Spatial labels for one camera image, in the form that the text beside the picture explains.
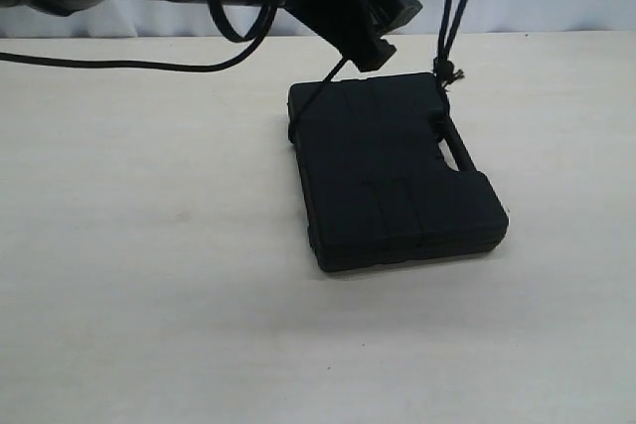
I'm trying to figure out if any black plastic carrying case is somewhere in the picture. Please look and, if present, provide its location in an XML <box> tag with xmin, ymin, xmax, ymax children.
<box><xmin>288</xmin><ymin>72</ymin><xmax>509</xmax><ymax>273</ymax></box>

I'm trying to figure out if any black braided rope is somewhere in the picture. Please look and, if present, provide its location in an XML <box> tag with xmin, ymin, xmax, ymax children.
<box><xmin>286</xmin><ymin>0</ymin><xmax>486</xmax><ymax>142</ymax></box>

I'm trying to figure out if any white backdrop curtain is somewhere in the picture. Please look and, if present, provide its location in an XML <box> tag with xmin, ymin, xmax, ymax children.
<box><xmin>1</xmin><ymin>0</ymin><xmax>635</xmax><ymax>38</ymax></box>

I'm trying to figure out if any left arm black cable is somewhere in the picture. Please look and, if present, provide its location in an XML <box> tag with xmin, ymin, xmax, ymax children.
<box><xmin>0</xmin><ymin>0</ymin><xmax>299</xmax><ymax>75</ymax></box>

